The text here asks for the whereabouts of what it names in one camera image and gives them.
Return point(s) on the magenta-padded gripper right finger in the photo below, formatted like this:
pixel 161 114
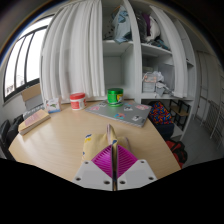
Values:
pixel 135 173

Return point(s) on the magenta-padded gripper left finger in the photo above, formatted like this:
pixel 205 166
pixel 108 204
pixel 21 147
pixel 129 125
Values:
pixel 95 175

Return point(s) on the yellow patterned towel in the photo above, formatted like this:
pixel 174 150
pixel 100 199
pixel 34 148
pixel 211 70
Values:
pixel 98 143

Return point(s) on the dark blue suitcase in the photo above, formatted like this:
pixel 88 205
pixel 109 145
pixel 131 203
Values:
pixel 165 130

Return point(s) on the grey laptop with stickers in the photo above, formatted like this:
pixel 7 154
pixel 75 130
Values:
pixel 120 112

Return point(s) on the colourful patterned bag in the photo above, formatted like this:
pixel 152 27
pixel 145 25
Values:
pixel 160 113

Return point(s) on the white jar with red lid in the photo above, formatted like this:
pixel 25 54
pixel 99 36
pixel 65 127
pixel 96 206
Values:
pixel 78 102

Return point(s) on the small wooden stool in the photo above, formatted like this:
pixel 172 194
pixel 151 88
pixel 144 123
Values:
pixel 180 111

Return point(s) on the green jar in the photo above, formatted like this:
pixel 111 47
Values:
pixel 115 97

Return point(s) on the small white card box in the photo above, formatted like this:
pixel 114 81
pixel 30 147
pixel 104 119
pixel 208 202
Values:
pixel 53 105

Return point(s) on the thick yellow book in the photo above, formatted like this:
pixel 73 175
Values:
pixel 33 121

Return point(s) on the white radiator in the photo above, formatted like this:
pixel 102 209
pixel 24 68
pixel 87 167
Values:
pixel 33 106

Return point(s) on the brown cardboard box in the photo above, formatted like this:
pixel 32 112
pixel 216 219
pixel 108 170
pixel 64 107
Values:
pixel 31 92

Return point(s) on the white shelf unit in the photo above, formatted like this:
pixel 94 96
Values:
pixel 120 66

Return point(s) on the wide white curtain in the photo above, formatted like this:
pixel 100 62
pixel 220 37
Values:
pixel 71 53

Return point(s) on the dark-framed window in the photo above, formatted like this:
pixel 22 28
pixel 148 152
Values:
pixel 23 63

